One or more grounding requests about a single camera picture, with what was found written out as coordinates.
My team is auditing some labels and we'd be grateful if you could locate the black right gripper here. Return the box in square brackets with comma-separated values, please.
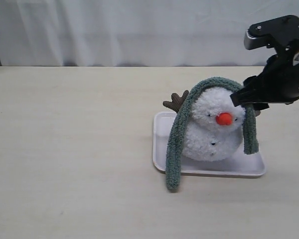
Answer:
[230, 49, 299, 111]

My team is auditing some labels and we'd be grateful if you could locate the white plush snowman toy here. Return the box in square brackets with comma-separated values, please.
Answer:
[162, 87, 262, 162]

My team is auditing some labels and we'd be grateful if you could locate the green knitted scarf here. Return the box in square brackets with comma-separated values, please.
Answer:
[164, 77, 260, 194]

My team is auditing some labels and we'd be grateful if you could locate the white square tray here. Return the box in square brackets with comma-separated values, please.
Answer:
[152, 112, 266, 178]

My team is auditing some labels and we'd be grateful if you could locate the white curtain backdrop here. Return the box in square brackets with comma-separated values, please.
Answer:
[0, 0, 299, 67]

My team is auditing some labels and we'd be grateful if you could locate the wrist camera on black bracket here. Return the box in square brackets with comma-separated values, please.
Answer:
[244, 15, 299, 50]

